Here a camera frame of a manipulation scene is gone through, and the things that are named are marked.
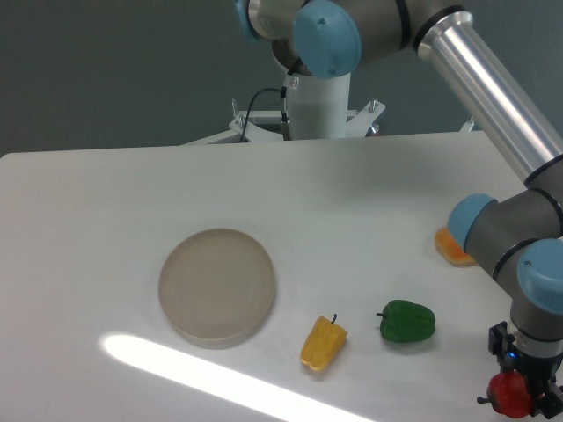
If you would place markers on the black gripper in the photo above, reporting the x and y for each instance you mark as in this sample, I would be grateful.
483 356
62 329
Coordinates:
536 361

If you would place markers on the red bell pepper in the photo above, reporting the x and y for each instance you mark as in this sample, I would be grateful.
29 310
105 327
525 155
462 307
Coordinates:
508 395

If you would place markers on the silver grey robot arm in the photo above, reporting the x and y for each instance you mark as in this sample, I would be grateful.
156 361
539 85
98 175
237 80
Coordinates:
518 242

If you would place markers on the green bell pepper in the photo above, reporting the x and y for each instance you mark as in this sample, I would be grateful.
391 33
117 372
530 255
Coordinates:
403 321

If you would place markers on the orange bell pepper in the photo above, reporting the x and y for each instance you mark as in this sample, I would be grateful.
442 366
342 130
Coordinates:
450 250

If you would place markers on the yellow bell pepper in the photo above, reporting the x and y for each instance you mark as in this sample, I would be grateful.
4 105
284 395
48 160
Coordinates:
323 343

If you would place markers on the beige round plate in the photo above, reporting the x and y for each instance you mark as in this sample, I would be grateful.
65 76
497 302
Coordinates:
216 288

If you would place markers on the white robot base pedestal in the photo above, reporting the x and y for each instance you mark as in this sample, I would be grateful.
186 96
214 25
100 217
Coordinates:
303 108

